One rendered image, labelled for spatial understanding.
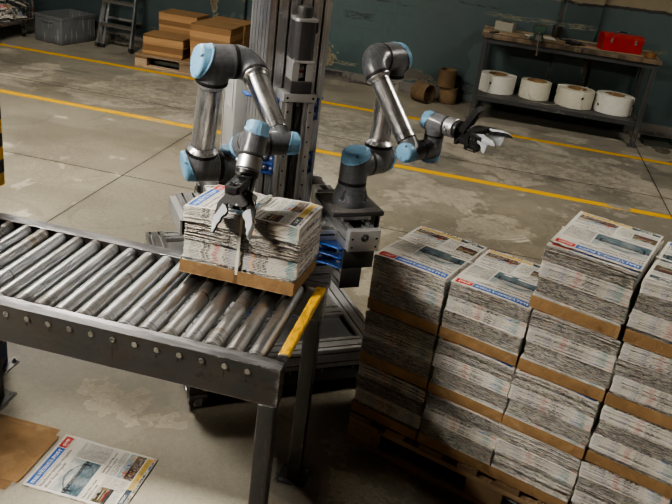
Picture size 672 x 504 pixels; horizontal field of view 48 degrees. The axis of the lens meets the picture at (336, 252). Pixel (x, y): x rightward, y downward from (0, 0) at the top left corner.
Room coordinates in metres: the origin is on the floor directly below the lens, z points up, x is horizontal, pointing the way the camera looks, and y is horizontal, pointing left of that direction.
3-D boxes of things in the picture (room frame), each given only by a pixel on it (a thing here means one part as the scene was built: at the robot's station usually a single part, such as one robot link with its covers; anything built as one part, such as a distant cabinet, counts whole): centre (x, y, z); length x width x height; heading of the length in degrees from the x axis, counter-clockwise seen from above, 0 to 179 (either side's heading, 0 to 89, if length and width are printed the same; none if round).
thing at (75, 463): (2.07, 0.75, 0.00); 0.37 x 0.28 x 0.01; 80
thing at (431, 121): (2.87, -0.31, 1.21); 0.11 x 0.08 x 0.09; 50
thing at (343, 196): (2.94, -0.03, 0.87); 0.15 x 0.15 x 0.10
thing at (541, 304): (2.27, -0.85, 0.86); 0.38 x 0.29 x 0.04; 151
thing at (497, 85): (8.30, -2.13, 0.55); 1.80 x 0.70 x 1.09; 80
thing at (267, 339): (1.96, 0.14, 0.77); 0.47 x 0.05 x 0.05; 170
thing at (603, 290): (2.27, -0.86, 0.95); 0.38 x 0.29 x 0.23; 151
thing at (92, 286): (2.06, 0.72, 0.77); 0.47 x 0.05 x 0.05; 170
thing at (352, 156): (2.95, -0.03, 0.98); 0.13 x 0.12 x 0.14; 140
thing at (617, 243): (2.28, -0.86, 1.06); 0.37 x 0.29 x 0.01; 151
